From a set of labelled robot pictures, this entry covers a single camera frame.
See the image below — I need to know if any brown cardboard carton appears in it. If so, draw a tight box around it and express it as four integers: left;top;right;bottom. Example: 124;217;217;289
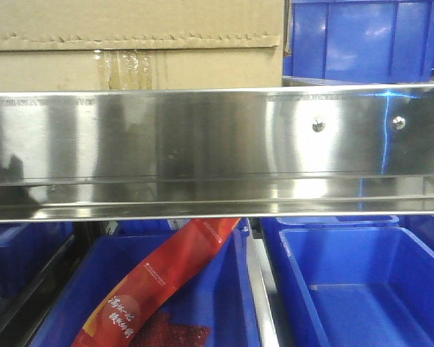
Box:
0;1;285;92

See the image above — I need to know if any blue bin upper shelf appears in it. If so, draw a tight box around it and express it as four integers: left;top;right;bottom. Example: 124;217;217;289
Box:
283;1;434;83

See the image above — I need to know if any blue bin behind right bin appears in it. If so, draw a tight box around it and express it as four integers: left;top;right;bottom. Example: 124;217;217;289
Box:
260;215;399;249

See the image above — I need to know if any left round-head screw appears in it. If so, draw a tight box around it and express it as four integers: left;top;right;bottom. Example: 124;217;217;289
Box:
312;116;326;132

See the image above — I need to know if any round-head screw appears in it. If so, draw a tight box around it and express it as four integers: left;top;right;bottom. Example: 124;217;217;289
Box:
312;116;326;132
391;116;407;131

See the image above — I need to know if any blue bin with snack bag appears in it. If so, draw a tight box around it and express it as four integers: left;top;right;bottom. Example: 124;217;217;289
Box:
30;218;260;346

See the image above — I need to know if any empty blue bin lower right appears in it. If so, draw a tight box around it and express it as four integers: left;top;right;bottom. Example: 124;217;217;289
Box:
279;227;434;346

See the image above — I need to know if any red snack bag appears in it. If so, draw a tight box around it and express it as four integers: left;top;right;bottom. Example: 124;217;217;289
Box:
72;218;240;346

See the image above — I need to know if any right round-head screw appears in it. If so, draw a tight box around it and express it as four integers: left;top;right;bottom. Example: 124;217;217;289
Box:
391;116;407;131

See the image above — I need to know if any blue bin lower left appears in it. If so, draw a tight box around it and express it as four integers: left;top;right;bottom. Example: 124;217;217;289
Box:
0;222;73;299

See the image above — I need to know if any blue bin far right lower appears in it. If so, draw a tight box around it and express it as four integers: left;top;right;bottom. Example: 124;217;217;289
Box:
399;215;434;251

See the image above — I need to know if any stainless steel shelf rail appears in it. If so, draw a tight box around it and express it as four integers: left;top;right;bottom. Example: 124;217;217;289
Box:
0;82;434;222

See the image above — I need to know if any steel shelf divider rail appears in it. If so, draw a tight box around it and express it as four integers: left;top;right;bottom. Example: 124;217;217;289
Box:
247;218;285;346

